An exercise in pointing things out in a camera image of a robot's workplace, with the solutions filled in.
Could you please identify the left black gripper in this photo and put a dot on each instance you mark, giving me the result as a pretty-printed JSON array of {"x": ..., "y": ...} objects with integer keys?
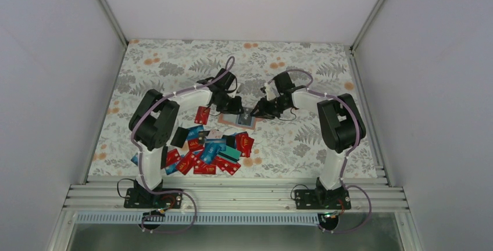
[{"x": 235, "y": 109}]

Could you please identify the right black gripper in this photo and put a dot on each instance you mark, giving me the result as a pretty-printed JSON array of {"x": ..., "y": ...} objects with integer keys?
[{"x": 264, "y": 111}]

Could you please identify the black vip logo card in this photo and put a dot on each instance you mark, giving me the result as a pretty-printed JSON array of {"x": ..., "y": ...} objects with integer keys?
[{"x": 246, "y": 120}]

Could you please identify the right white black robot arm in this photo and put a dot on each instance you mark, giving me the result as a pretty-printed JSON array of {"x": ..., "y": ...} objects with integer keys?
[{"x": 341, "y": 127}]

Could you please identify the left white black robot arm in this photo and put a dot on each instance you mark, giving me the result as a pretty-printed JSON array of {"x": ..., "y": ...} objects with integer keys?
[{"x": 153, "y": 122}]

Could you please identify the lone red card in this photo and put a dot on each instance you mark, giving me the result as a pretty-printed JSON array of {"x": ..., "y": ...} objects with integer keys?
[{"x": 202, "y": 115}]

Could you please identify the red vip card right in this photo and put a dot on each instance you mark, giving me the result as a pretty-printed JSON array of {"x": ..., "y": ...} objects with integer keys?
[{"x": 244, "y": 144}]

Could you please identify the red vip card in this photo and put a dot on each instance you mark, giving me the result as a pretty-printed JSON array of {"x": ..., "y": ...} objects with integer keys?
[
  {"x": 244, "y": 144},
  {"x": 205, "y": 169},
  {"x": 196, "y": 144}
]

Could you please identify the white pink card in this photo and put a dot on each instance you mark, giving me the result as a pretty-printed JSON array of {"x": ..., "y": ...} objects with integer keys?
[{"x": 215, "y": 136}]

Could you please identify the teal card with black stripe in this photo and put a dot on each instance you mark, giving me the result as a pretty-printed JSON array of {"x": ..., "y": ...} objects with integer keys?
[{"x": 231, "y": 154}]

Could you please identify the blue diamond card centre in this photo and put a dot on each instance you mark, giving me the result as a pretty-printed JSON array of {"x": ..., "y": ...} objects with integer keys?
[{"x": 211, "y": 150}]

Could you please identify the red vip card upper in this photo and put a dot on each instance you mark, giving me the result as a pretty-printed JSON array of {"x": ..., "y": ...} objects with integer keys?
[{"x": 196, "y": 144}]

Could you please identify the black card left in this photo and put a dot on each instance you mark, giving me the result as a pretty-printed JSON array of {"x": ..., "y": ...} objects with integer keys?
[{"x": 180, "y": 136}]

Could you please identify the red vip card bottom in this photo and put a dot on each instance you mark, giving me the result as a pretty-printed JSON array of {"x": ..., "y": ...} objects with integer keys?
[{"x": 205, "y": 169}]

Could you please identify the red card lower left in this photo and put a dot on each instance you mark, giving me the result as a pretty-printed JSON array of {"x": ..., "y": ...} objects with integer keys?
[{"x": 186, "y": 163}]

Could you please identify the blue card far left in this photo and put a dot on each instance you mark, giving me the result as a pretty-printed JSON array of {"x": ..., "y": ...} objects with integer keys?
[{"x": 135, "y": 159}]

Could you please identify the floral patterned table mat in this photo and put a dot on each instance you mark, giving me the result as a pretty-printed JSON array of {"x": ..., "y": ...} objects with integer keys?
[{"x": 291, "y": 147}]

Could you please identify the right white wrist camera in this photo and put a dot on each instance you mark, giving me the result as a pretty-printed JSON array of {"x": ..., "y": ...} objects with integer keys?
[{"x": 269, "y": 91}]

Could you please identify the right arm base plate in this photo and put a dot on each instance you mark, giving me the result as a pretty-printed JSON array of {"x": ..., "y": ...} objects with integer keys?
[{"x": 314, "y": 199}]

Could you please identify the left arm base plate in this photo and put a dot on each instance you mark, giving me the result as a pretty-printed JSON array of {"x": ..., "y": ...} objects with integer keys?
[{"x": 135, "y": 199}]

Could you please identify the aluminium rail frame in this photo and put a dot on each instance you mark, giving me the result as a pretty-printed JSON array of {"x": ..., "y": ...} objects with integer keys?
[{"x": 230, "y": 200}]

